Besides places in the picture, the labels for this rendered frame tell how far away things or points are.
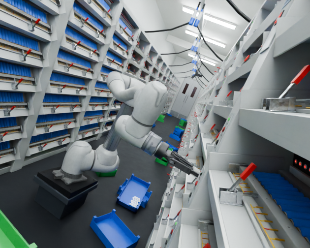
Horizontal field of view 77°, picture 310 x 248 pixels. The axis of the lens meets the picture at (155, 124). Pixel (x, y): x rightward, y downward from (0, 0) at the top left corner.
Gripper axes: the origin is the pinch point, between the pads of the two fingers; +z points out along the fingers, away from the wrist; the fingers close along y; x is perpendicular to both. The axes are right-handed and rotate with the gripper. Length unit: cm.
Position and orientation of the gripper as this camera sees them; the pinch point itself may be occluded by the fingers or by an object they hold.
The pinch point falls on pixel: (198, 174)
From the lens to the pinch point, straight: 86.8
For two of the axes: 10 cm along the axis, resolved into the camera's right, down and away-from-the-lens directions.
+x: 5.1, -8.4, -1.9
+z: 8.4, 5.3, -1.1
